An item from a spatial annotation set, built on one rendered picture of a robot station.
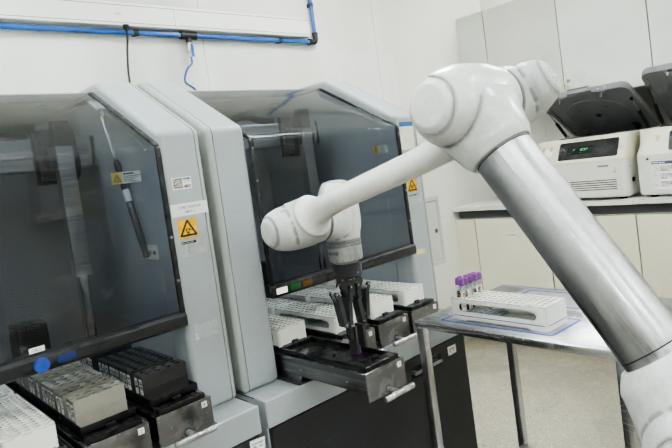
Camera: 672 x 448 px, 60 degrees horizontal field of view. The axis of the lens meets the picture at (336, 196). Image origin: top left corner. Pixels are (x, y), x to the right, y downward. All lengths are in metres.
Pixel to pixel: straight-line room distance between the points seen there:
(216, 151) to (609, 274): 1.00
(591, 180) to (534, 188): 2.65
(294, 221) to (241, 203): 0.27
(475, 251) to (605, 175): 1.01
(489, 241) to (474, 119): 3.04
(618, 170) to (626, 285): 2.60
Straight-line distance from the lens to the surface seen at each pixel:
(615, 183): 3.53
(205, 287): 1.52
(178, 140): 1.50
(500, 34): 4.18
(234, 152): 1.57
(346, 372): 1.47
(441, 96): 0.94
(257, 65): 3.06
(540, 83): 1.11
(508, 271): 3.95
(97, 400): 1.43
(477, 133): 0.96
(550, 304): 1.57
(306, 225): 1.33
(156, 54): 2.79
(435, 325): 1.69
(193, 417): 1.46
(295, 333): 1.71
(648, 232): 3.52
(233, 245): 1.56
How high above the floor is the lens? 1.30
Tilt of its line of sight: 3 degrees down
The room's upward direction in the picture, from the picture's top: 8 degrees counter-clockwise
